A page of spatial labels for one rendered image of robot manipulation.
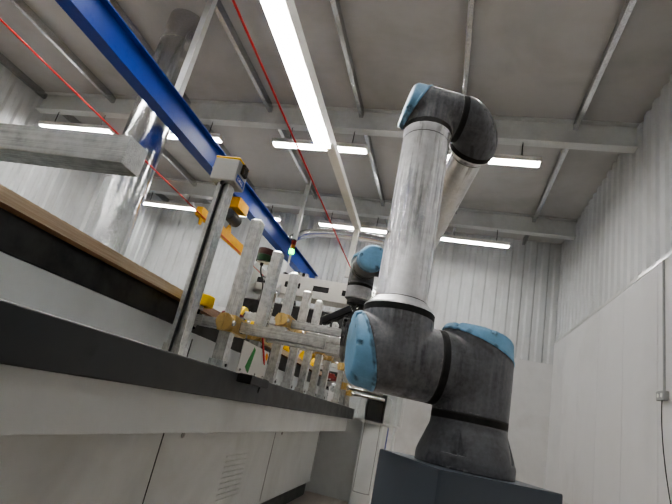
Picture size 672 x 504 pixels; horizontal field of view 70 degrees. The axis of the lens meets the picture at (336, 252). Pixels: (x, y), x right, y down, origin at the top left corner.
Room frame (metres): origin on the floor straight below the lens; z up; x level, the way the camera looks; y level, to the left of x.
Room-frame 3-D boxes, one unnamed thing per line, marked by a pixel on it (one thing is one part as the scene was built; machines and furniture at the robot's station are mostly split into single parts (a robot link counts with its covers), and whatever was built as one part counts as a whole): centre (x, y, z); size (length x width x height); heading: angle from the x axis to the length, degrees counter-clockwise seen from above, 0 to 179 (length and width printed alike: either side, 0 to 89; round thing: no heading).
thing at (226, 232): (6.50, 1.57, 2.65); 1.70 x 0.09 x 0.32; 165
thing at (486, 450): (0.99, -0.33, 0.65); 0.19 x 0.19 x 0.10
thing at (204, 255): (1.17, 0.32, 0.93); 0.05 x 0.04 x 0.45; 166
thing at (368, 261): (1.52, -0.13, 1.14); 0.12 x 0.12 x 0.09; 4
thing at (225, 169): (1.18, 0.32, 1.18); 0.07 x 0.07 x 0.08; 76
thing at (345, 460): (4.61, 0.05, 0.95); 1.65 x 0.70 x 1.90; 76
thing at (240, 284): (1.43, 0.26, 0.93); 0.03 x 0.03 x 0.48; 76
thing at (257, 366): (1.64, 0.19, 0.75); 0.26 x 0.01 x 0.10; 166
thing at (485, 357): (0.99, -0.32, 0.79); 0.17 x 0.15 x 0.18; 94
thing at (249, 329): (1.45, 0.19, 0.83); 0.43 x 0.03 x 0.04; 76
